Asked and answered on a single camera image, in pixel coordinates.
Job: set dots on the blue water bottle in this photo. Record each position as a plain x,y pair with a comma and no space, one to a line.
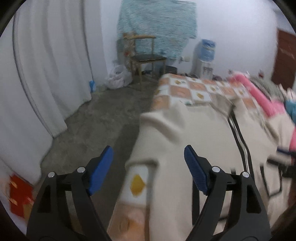
207,50

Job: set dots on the cream zip-up jacket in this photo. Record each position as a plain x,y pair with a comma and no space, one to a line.
222,133

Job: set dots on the white plastic bag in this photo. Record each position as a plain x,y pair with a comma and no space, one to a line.
119,77

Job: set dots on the white curtain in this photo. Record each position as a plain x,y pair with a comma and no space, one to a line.
50,53

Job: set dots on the small blue packet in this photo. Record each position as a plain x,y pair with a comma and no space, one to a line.
92,86

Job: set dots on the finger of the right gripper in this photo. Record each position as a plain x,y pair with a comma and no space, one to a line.
285,151
278,164

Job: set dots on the red box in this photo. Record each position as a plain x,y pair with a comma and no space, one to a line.
20,197

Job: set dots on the checkered orange bed sheet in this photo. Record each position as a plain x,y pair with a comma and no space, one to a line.
130,219

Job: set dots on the white water dispenser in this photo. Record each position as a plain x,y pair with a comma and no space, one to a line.
202,69

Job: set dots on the grey lace-edged blanket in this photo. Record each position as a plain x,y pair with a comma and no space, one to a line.
268,88

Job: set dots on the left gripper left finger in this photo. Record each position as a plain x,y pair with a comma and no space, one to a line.
50,217

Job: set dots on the blue garment on bed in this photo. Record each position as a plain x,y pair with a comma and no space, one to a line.
290,107

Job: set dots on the pink floral blanket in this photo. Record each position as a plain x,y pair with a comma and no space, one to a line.
259,94

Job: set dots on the wall power socket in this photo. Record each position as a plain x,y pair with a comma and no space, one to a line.
185,58

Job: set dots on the brown wooden door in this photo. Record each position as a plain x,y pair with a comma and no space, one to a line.
284,65

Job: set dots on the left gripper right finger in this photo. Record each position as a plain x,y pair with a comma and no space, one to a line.
247,217

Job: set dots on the wooden chair black seat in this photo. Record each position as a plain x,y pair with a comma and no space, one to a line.
136,60

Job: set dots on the teal patterned hanging cloth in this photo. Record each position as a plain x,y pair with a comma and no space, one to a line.
173,23

